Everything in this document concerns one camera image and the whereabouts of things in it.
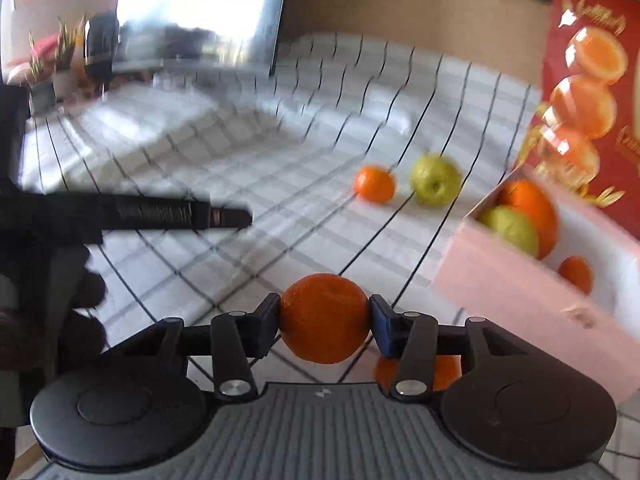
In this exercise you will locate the pink cardboard box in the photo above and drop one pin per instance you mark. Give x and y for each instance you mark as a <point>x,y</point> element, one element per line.
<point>500,280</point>

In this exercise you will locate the light wooden panel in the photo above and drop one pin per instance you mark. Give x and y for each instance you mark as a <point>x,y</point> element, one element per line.
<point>450,25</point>

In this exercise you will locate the red snack bag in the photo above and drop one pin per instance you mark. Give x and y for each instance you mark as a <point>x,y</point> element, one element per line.
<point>590,10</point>

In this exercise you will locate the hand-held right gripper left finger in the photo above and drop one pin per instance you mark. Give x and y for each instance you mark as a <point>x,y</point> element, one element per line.
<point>267,320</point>

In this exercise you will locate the white checked cloth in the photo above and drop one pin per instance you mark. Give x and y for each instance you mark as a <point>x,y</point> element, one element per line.
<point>250,160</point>

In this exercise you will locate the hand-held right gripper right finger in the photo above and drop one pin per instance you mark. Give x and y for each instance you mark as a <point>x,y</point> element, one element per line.
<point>380,327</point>

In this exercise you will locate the potted plant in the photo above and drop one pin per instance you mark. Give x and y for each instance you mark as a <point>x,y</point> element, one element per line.
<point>62,82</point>

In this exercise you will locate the dark monitor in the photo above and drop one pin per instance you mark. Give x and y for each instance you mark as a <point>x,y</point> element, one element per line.
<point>200,20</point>

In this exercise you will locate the small bumpy mandarin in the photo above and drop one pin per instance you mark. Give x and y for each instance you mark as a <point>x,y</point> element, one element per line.
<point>575,272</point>

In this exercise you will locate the large green guava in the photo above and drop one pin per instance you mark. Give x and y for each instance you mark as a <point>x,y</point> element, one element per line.
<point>510,230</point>

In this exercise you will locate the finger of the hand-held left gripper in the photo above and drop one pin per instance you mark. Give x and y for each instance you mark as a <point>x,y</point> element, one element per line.
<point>175,212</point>

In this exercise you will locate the medium orange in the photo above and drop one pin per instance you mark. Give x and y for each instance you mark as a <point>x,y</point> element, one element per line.
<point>325,317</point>

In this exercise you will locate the person's left hand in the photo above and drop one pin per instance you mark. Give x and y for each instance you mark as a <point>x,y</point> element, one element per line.
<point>87,287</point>

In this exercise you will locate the large orange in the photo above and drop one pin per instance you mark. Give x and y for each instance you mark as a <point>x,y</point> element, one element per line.
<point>535,205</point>

